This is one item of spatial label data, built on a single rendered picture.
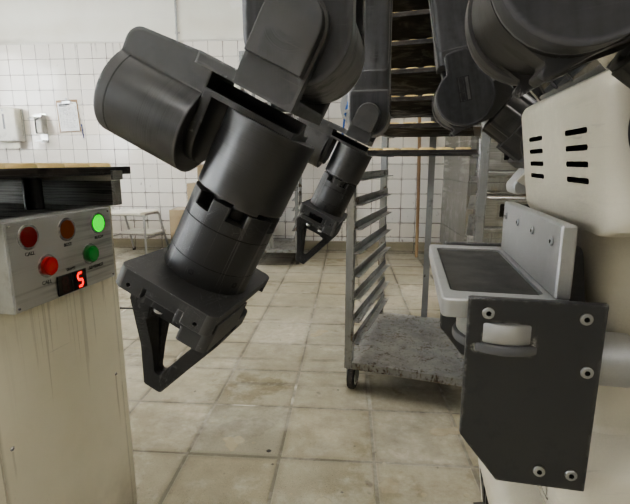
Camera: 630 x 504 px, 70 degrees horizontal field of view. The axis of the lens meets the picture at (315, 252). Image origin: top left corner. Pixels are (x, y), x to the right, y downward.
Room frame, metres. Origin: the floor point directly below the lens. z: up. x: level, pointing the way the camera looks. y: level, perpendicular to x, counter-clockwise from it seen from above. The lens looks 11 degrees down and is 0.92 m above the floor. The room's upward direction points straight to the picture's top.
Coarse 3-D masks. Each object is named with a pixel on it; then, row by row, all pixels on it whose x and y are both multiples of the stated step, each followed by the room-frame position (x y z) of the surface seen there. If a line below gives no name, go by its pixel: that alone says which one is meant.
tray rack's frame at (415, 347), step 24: (432, 120) 2.16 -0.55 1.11; (384, 144) 2.22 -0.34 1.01; (432, 144) 2.16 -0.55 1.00; (480, 144) 2.07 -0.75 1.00; (384, 168) 2.22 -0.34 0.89; (432, 168) 2.16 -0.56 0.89; (432, 192) 2.16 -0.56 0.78; (384, 240) 2.21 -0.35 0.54; (384, 312) 2.23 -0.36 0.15; (384, 336) 1.90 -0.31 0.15; (408, 336) 1.90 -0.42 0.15; (432, 336) 1.90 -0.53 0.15; (360, 360) 1.66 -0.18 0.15; (384, 360) 1.66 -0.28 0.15; (408, 360) 1.66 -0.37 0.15; (432, 360) 1.66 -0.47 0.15; (456, 360) 1.66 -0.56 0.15; (456, 384) 1.50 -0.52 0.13
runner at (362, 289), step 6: (384, 264) 2.22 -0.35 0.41; (378, 270) 2.08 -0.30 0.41; (384, 270) 2.10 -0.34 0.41; (372, 276) 1.95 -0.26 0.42; (378, 276) 1.98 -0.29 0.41; (366, 282) 1.84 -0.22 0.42; (372, 282) 1.88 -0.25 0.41; (360, 288) 1.74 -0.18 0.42; (366, 288) 1.78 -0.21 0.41; (354, 294) 1.65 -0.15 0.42; (360, 294) 1.70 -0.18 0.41
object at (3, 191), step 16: (80, 176) 0.89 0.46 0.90; (96, 176) 0.88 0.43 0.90; (112, 176) 0.88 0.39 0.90; (0, 192) 0.93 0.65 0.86; (16, 192) 0.92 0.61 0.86; (48, 192) 0.91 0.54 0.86; (64, 192) 0.90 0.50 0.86; (80, 192) 0.89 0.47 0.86; (96, 192) 0.89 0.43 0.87; (112, 192) 0.88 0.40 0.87
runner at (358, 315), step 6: (384, 276) 2.23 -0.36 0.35; (384, 282) 2.20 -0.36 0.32; (378, 288) 2.09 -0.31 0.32; (384, 288) 2.10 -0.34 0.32; (372, 294) 1.96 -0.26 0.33; (378, 294) 1.99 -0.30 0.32; (366, 300) 1.85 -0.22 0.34; (372, 300) 1.90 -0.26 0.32; (360, 306) 1.75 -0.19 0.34; (366, 306) 1.82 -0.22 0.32; (354, 312) 1.66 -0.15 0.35; (360, 312) 1.74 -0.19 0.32; (366, 312) 1.74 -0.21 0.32; (354, 318) 1.66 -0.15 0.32; (360, 318) 1.67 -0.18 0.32
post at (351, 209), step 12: (348, 96) 1.65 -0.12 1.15; (348, 108) 1.65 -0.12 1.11; (348, 120) 1.65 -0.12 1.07; (348, 204) 1.65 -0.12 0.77; (348, 216) 1.65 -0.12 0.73; (348, 228) 1.65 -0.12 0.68; (348, 240) 1.64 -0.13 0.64; (348, 252) 1.64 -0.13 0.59; (348, 264) 1.64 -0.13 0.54; (348, 276) 1.64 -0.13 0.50; (348, 288) 1.64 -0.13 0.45; (348, 300) 1.64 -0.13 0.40; (348, 312) 1.64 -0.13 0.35; (348, 324) 1.64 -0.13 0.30; (348, 336) 1.64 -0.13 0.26; (348, 348) 1.64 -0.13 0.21; (348, 360) 1.64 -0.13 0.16
